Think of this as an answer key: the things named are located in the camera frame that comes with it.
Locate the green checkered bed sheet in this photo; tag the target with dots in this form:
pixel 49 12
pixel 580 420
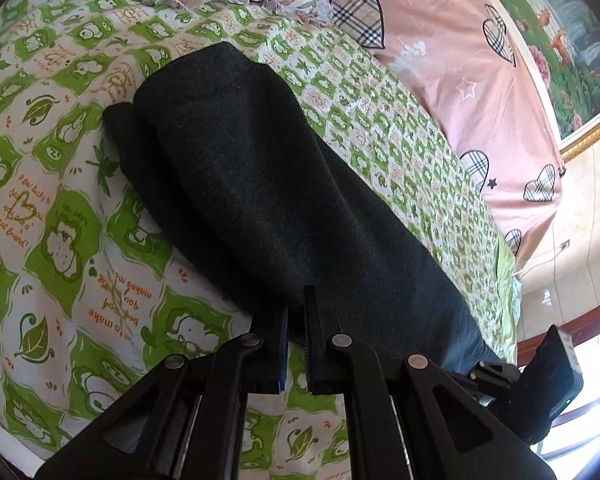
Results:
pixel 91 294

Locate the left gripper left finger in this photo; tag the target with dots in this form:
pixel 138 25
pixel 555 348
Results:
pixel 185 418

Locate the landscape painting gold frame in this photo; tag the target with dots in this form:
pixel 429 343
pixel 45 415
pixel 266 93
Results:
pixel 563 39

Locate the black pants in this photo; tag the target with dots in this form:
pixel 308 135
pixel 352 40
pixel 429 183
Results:
pixel 222 157

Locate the pink quilt with hearts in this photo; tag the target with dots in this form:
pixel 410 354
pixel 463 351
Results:
pixel 462 64

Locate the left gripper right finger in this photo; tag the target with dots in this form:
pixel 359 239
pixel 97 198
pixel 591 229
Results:
pixel 407 418

